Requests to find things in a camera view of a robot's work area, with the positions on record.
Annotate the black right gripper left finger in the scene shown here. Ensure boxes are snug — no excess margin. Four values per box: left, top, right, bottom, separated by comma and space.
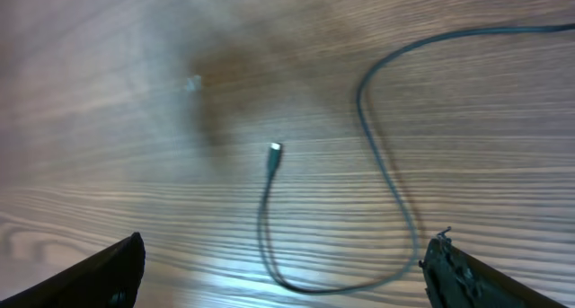
1, 232, 145, 308

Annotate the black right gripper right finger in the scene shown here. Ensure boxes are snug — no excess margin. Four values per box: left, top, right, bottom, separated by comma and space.
419, 231, 567, 308

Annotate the black charging cable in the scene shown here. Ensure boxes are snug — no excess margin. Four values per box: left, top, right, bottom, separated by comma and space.
256, 23, 575, 295

